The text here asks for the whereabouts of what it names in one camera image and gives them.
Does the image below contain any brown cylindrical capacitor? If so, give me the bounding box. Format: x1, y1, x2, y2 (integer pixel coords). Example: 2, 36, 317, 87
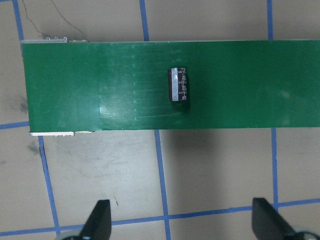
167, 67, 188, 102

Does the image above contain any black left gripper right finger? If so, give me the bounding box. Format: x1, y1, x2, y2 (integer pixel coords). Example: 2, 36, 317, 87
251, 197, 295, 240

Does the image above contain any green conveyor belt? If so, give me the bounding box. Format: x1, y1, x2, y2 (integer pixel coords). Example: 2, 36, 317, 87
21, 40, 320, 135

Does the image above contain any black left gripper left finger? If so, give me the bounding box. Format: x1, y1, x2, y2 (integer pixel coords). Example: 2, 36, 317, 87
79, 199, 111, 240

